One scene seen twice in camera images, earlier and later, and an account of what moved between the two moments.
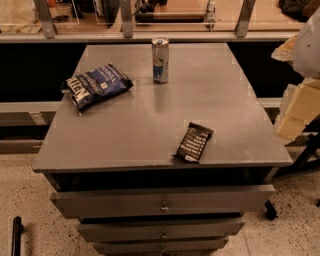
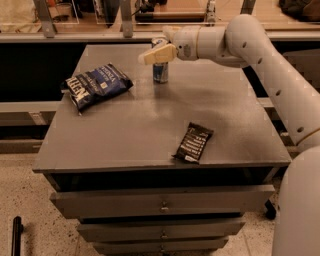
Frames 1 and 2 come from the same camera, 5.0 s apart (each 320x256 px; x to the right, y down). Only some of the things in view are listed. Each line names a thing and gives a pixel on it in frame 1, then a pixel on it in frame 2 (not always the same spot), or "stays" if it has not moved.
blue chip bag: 95,85 stays
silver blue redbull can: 160,59 stays
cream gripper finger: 303,107 to 183,41
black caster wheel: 271,213 stays
